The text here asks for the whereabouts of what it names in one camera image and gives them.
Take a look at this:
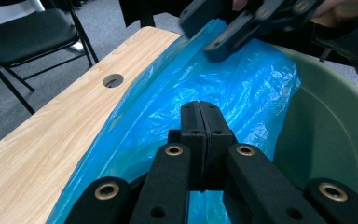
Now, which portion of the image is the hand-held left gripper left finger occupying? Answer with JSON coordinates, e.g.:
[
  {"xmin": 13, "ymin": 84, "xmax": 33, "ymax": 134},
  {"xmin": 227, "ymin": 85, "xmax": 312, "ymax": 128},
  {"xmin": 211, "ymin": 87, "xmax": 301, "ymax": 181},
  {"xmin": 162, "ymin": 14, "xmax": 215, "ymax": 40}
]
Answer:
[{"xmin": 180, "ymin": 101, "xmax": 207, "ymax": 191}]

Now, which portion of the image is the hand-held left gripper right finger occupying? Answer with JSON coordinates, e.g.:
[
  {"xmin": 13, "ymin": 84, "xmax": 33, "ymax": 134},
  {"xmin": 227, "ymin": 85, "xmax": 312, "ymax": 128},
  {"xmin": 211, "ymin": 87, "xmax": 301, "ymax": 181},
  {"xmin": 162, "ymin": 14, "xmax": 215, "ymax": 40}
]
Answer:
[{"xmin": 200, "ymin": 101, "xmax": 235, "ymax": 191}]

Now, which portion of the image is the blue plastic bin bag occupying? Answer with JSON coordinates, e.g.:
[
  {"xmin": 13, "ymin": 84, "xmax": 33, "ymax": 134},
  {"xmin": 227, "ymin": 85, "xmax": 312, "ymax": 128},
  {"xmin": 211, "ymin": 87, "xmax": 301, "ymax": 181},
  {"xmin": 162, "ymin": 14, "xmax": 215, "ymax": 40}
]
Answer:
[{"xmin": 46, "ymin": 18, "xmax": 302, "ymax": 224}]

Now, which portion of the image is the green plastic waste bin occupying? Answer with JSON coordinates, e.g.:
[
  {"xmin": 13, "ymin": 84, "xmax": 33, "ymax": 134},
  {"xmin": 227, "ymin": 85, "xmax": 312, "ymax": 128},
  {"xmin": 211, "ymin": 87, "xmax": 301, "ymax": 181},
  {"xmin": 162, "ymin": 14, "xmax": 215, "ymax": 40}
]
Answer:
[{"xmin": 260, "ymin": 45, "xmax": 358, "ymax": 210}]

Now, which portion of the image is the black metal stand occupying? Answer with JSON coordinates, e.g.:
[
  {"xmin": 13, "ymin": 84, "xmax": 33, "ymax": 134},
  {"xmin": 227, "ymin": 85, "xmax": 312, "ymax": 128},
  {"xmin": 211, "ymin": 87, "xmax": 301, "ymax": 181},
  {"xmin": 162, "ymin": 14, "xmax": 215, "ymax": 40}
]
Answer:
[{"xmin": 118, "ymin": 0, "xmax": 185, "ymax": 28}]

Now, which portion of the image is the black folding chair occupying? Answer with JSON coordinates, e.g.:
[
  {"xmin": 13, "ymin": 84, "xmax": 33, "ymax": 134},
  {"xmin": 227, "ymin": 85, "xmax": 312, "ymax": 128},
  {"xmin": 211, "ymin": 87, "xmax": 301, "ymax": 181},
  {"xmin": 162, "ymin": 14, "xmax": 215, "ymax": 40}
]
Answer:
[{"xmin": 0, "ymin": 0, "xmax": 101, "ymax": 116}]

